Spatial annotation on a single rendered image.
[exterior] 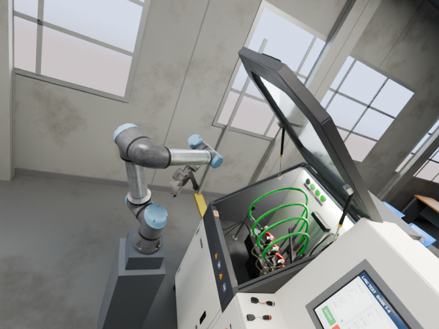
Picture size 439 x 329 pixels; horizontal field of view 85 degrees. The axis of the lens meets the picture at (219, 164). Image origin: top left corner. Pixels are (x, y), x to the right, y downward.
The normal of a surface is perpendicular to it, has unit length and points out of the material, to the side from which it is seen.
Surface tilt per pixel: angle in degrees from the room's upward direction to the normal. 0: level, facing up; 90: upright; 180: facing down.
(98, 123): 90
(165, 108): 90
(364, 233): 76
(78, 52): 90
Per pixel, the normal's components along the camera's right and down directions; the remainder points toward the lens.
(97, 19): 0.30, 0.55
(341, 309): -0.79, -0.41
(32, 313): 0.37, -0.82
